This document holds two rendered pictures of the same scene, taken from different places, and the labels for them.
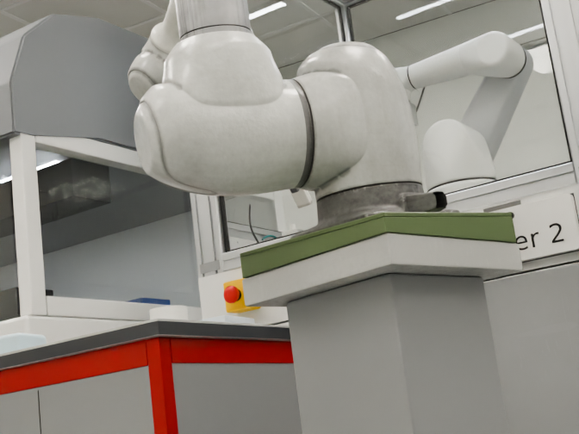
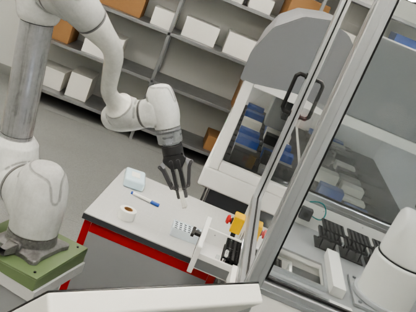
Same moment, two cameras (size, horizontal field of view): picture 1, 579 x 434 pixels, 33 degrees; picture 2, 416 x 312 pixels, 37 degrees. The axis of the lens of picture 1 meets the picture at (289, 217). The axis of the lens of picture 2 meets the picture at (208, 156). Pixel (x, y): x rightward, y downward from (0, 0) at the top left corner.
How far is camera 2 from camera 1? 2.37 m
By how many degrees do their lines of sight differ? 65
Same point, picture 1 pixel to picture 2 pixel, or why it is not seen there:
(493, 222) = (21, 276)
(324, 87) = (10, 178)
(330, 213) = not seen: hidden behind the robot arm
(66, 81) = (294, 58)
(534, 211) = not seen: hidden behind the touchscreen
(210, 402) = (105, 255)
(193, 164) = not seen: outside the picture
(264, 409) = (142, 275)
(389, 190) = (9, 233)
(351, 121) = (8, 198)
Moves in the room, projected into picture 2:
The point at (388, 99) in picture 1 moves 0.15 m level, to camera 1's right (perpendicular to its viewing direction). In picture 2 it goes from (20, 199) to (27, 225)
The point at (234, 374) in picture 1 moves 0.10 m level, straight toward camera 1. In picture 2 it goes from (128, 252) to (105, 251)
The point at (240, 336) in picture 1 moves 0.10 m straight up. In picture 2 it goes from (137, 241) to (145, 218)
